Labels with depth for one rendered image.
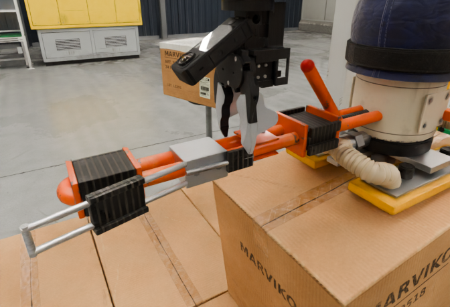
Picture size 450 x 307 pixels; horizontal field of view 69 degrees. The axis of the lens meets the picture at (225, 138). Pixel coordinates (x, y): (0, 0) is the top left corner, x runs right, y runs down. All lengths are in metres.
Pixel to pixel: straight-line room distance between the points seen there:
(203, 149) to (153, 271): 0.71
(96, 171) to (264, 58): 0.26
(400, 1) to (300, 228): 0.43
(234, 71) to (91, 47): 7.39
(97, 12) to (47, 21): 0.96
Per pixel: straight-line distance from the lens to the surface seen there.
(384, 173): 0.62
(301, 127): 0.55
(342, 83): 2.18
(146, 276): 1.12
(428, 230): 0.69
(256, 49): 0.46
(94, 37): 7.80
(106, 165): 0.45
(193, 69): 0.42
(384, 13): 0.66
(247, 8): 0.44
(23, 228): 0.39
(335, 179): 0.78
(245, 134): 0.46
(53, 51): 7.75
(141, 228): 1.30
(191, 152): 0.48
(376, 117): 0.70
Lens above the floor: 1.34
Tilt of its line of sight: 24 degrees down
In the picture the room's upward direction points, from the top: straight up
